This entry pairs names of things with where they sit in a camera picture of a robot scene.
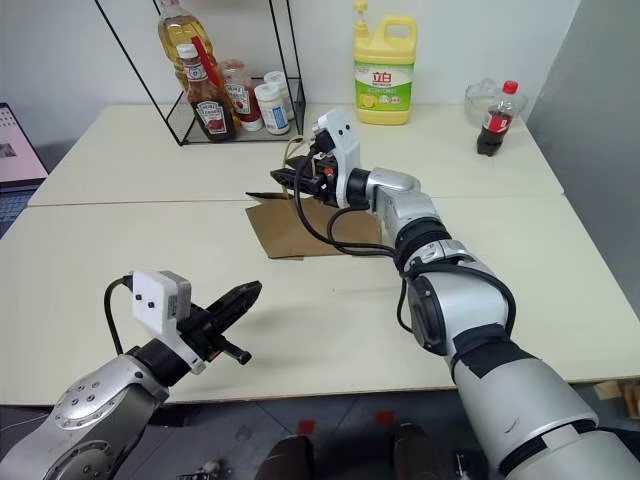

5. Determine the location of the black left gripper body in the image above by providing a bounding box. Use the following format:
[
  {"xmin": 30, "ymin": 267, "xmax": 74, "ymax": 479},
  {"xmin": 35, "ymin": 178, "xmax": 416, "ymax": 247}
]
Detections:
[{"xmin": 177, "ymin": 303, "xmax": 227, "ymax": 365}]

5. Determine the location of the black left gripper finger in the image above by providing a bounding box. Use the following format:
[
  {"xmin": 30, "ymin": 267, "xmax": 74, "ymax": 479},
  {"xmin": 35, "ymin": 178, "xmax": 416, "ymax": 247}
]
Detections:
[
  {"xmin": 205, "ymin": 280, "xmax": 264, "ymax": 335},
  {"xmin": 217, "ymin": 336, "xmax": 253, "ymax": 365}
]

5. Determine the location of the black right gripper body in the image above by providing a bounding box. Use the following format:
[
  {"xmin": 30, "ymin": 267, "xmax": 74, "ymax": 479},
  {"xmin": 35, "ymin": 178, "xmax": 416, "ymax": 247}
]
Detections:
[{"xmin": 298, "ymin": 127, "xmax": 339, "ymax": 206}]

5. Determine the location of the brown cardboard piece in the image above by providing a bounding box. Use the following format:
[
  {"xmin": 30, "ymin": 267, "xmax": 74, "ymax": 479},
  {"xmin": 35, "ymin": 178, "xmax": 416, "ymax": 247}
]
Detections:
[{"xmin": 244, "ymin": 136, "xmax": 389, "ymax": 262}]

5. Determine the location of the white mayonnaise jar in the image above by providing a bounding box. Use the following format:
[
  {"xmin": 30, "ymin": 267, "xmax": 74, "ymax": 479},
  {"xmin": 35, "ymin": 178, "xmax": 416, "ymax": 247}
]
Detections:
[
  {"xmin": 253, "ymin": 82, "xmax": 292, "ymax": 136},
  {"xmin": 263, "ymin": 70, "xmax": 297, "ymax": 122}
]

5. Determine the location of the squeeze ketchup bottle white cap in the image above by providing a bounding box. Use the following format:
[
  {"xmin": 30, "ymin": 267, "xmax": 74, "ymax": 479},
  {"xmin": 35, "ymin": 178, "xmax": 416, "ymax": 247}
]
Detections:
[{"xmin": 219, "ymin": 59, "xmax": 264, "ymax": 133}]

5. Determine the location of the glass Heinz ketchup bottle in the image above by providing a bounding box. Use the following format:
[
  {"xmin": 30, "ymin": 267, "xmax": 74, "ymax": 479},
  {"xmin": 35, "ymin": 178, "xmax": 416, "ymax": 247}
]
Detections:
[{"xmin": 176, "ymin": 43, "xmax": 238, "ymax": 144}]

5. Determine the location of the yellow dish detergent jug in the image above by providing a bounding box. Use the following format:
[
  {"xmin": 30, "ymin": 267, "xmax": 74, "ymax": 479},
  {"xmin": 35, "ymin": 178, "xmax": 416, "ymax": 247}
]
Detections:
[{"xmin": 352, "ymin": 0, "xmax": 418, "ymax": 127}]

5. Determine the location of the dark rounded shape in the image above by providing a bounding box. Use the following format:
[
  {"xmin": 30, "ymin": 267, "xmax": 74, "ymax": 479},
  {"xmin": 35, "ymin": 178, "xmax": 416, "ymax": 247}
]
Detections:
[
  {"xmin": 261, "ymin": 434, "xmax": 317, "ymax": 480},
  {"xmin": 391, "ymin": 421, "xmax": 442, "ymax": 480}
]

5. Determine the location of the clear glass bowl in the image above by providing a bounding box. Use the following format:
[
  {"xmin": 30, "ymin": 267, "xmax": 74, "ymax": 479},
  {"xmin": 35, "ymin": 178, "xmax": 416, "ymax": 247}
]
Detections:
[{"xmin": 464, "ymin": 77, "xmax": 529, "ymax": 129}]

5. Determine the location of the cola bottle red cap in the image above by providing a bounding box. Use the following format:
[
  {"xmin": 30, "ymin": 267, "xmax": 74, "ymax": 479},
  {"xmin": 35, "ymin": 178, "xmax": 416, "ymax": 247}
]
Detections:
[{"xmin": 475, "ymin": 80, "xmax": 522, "ymax": 158}]

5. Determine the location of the cooking oil bottle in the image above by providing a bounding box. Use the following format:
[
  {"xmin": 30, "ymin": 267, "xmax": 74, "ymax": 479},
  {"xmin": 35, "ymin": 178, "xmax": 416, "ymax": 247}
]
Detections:
[{"xmin": 157, "ymin": 0, "xmax": 226, "ymax": 95}]

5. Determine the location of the open laptop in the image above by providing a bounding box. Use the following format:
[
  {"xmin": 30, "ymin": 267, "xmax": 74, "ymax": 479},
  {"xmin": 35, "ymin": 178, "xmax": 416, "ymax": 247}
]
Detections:
[{"xmin": 0, "ymin": 101, "xmax": 50, "ymax": 239}]

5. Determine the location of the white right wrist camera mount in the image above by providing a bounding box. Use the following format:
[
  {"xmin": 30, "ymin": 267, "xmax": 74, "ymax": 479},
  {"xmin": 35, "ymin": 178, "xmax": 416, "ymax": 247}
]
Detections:
[{"xmin": 317, "ymin": 109, "xmax": 364, "ymax": 209}]

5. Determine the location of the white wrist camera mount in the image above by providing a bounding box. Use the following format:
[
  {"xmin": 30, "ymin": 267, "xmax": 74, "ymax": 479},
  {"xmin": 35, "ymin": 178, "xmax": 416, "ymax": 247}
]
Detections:
[
  {"xmin": 129, "ymin": 270, "xmax": 208, "ymax": 376},
  {"xmin": 317, "ymin": 109, "xmax": 364, "ymax": 209}
]

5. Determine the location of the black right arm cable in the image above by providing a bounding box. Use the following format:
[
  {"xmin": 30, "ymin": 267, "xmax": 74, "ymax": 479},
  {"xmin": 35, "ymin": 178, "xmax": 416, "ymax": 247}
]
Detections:
[{"xmin": 293, "ymin": 167, "xmax": 517, "ymax": 347}]

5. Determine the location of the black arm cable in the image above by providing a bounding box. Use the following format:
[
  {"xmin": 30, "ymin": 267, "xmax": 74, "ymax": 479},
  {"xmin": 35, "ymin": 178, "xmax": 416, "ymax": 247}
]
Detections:
[
  {"xmin": 293, "ymin": 167, "xmax": 517, "ymax": 347},
  {"xmin": 103, "ymin": 276, "xmax": 137, "ymax": 357}
]

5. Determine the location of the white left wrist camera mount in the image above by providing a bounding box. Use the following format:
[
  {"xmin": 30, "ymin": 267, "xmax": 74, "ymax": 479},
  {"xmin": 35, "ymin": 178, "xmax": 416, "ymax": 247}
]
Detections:
[{"xmin": 129, "ymin": 270, "xmax": 208, "ymax": 376}]

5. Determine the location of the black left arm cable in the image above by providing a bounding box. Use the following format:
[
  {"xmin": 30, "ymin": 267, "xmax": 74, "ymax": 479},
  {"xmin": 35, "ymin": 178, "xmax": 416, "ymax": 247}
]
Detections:
[{"xmin": 103, "ymin": 276, "xmax": 137, "ymax": 357}]

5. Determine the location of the black wire rack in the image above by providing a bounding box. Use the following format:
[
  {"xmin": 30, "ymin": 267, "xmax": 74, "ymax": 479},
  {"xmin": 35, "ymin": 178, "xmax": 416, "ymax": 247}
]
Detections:
[{"xmin": 93, "ymin": 0, "xmax": 308, "ymax": 148}]

